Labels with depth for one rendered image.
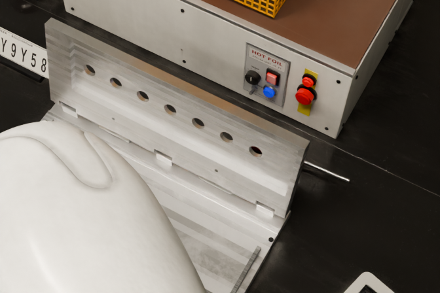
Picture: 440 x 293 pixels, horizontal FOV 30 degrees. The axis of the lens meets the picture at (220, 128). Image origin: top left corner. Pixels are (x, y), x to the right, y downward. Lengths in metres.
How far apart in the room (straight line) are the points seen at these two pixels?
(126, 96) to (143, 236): 0.81
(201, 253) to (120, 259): 0.80
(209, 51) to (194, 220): 0.28
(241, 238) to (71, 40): 0.40
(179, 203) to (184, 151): 0.09
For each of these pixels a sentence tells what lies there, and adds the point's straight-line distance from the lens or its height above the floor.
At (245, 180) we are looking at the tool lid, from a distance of 1.26.
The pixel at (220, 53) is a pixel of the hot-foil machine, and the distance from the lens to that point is 1.36.
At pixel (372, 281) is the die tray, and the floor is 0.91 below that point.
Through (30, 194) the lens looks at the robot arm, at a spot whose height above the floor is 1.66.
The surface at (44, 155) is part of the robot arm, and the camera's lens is 0.52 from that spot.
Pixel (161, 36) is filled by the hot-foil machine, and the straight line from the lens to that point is 1.42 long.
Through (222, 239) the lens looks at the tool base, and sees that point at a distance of 1.29.
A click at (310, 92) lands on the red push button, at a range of 1.31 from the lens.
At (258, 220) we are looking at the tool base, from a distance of 1.30.
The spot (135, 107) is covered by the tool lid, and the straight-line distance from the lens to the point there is 1.30.
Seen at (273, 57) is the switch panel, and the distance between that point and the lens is 1.29.
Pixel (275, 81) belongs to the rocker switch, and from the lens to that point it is 1.32.
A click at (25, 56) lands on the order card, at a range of 1.47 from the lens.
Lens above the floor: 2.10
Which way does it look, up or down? 59 degrees down
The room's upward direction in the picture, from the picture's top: 2 degrees clockwise
